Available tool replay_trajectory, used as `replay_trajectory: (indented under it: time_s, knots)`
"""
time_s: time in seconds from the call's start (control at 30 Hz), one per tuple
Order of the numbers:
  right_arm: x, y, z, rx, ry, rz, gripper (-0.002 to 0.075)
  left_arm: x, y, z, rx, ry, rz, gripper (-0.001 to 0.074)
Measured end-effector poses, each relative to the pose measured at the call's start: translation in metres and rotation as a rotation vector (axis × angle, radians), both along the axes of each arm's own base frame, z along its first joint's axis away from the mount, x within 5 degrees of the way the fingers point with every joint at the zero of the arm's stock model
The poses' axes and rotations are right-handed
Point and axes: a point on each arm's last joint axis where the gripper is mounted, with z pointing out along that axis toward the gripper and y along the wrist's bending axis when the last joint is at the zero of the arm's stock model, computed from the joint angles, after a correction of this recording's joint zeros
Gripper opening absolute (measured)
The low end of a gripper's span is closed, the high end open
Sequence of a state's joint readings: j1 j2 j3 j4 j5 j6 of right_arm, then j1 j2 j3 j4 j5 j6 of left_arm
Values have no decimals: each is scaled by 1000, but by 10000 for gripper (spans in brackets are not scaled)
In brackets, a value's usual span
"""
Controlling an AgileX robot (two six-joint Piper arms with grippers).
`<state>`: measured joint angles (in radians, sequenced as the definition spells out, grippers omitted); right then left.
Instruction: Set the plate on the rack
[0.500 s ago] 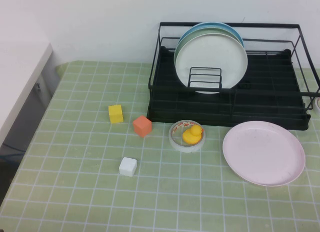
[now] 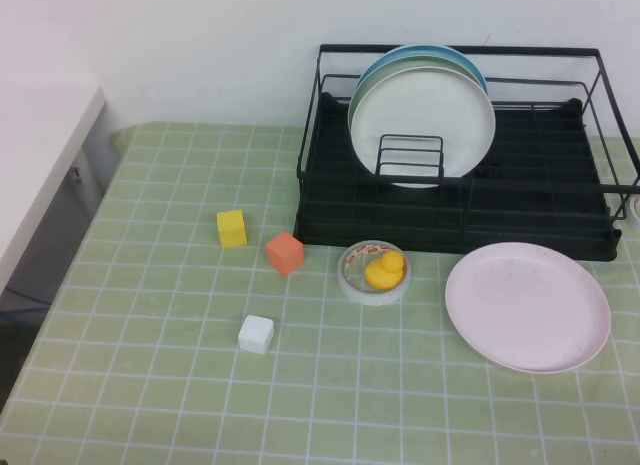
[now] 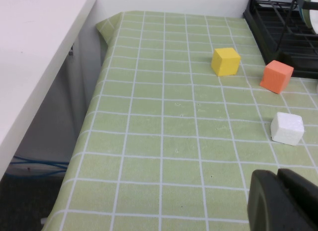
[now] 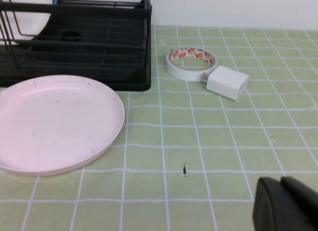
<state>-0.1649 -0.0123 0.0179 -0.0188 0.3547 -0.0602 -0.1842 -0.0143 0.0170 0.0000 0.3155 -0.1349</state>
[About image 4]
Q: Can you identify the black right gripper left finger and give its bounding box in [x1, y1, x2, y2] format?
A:
[252, 177, 318, 231]

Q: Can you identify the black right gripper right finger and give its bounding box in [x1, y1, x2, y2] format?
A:
[280, 175, 318, 225]

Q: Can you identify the pink round plate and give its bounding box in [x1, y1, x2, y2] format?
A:
[0, 75, 126, 177]

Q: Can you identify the cream round plate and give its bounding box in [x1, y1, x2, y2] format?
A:
[0, 0, 52, 45]

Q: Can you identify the green checked tablecloth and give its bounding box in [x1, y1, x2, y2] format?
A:
[0, 25, 318, 231]

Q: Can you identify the white tape roll red print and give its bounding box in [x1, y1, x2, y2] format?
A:
[165, 47, 220, 82]

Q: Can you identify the white USB wall charger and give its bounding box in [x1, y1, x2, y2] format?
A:
[200, 65, 250, 101]

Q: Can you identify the black wire dish rack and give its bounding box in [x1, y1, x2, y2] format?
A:
[0, 0, 153, 92]

